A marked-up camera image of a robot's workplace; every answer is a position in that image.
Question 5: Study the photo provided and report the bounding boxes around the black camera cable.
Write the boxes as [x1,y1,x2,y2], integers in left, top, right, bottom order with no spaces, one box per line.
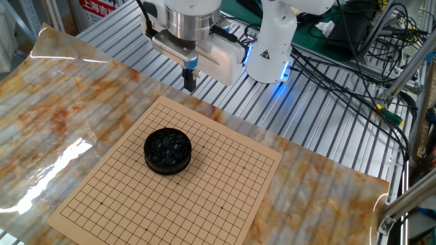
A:
[135,0,158,39]

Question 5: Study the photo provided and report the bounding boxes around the black bowl of black stones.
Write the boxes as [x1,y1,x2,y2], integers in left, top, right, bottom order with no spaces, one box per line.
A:
[142,127,193,176]

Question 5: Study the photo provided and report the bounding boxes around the marble patterned glossy sheet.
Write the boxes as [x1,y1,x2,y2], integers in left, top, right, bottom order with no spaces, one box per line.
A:
[0,22,390,245]

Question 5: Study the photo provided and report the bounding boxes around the black cable bundle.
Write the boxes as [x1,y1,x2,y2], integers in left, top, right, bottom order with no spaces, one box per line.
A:
[289,0,420,161]

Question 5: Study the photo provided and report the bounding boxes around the grey perforated metal upright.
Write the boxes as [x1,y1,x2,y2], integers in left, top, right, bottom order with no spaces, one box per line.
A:
[17,0,42,35]

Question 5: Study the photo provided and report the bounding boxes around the black bag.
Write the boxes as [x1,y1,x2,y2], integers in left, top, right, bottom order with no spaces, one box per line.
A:
[323,3,372,59]

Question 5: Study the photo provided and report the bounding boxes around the aluminium frame post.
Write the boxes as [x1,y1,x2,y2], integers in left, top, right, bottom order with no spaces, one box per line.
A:
[377,173,436,235]
[42,0,65,33]
[384,37,436,99]

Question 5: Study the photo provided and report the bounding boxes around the tan Go board mat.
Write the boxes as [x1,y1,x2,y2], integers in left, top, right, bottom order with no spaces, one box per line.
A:
[46,95,283,245]

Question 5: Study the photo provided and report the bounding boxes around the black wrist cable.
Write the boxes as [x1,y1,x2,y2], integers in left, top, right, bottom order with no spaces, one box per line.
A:
[211,24,249,48]

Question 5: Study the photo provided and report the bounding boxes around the green table mat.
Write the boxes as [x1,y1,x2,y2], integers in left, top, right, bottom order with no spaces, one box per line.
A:
[217,0,362,63]

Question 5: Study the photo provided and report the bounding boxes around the green yellow handled tool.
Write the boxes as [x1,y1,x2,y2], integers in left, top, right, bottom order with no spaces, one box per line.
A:
[373,103,405,126]

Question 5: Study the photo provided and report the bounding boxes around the silver blue wrist camera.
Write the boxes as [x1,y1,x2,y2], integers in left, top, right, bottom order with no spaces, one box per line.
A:
[151,29,200,71]

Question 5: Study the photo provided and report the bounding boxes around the box with red sign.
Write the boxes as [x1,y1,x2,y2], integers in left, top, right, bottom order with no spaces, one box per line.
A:
[73,0,127,31]

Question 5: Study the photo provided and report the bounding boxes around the crumpled white tissue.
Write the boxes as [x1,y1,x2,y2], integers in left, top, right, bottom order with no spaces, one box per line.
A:
[315,20,337,37]

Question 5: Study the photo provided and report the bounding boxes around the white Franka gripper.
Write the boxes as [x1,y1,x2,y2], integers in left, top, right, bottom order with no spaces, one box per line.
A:
[142,0,246,93]

